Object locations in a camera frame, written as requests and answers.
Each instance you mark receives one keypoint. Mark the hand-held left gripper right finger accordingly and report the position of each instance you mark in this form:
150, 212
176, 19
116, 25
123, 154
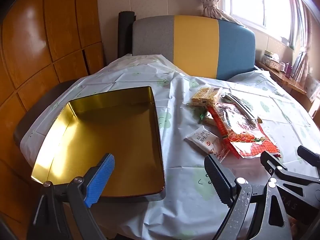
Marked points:
218, 178

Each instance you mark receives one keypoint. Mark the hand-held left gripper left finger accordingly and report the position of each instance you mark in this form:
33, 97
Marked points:
100, 177

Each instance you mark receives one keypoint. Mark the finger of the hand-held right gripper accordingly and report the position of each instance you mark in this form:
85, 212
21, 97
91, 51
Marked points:
272, 163
308, 153

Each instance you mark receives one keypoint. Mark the red snack bag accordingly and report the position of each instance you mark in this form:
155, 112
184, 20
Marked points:
250, 142

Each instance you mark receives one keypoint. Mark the white snack packet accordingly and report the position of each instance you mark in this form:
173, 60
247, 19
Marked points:
205, 140

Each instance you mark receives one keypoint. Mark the gold tin box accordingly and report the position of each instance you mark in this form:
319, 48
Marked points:
105, 135

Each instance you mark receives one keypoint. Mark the silver black packet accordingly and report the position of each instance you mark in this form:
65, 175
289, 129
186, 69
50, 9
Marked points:
240, 102

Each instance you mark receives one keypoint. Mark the clear wafer packet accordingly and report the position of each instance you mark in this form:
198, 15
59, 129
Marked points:
205, 96

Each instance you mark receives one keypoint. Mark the wooden shelf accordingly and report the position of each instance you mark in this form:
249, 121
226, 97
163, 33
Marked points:
287, 81

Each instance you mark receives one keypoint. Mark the purple box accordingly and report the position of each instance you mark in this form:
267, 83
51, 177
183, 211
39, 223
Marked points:
288, 70

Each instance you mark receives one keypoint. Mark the grey blue board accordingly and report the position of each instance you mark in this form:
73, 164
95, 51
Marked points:
297, 67

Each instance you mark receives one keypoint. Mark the floral curtain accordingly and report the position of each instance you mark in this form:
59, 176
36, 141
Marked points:
303, 65

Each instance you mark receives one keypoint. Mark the woven tissue box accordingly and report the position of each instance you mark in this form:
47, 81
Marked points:
272, 63

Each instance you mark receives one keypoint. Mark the white green carton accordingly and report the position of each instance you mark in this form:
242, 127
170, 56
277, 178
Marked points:
268, 54

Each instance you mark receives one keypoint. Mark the grey yellow blue chair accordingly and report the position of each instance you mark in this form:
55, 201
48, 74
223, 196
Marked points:
195, 42

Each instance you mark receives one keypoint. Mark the wooden wardrobe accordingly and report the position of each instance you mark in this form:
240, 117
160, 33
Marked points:
50, 30

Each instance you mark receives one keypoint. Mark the window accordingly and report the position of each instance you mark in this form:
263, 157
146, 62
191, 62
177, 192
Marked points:
250, 0

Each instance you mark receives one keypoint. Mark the beige tied curtain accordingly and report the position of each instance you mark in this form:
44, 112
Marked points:
210, 5

